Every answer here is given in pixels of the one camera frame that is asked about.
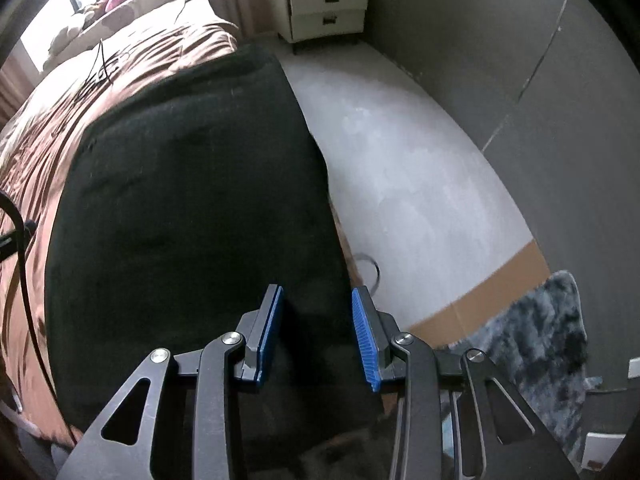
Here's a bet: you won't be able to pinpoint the black pants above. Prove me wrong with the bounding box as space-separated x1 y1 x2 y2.
45 44 382 448

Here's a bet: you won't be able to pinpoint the grey fluffy rug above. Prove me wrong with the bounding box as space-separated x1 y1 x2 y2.
445 271 587 466

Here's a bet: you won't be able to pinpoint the white nightstand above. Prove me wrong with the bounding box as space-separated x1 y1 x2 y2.
269 0 369 52

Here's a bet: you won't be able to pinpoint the cow print pillow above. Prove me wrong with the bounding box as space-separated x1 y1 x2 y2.
42 0 174 73

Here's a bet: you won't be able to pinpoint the white wall socket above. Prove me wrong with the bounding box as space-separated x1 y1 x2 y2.
627 358 640 379

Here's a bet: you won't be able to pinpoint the black cord on bed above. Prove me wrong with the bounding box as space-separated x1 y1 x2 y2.
74 38 132 106

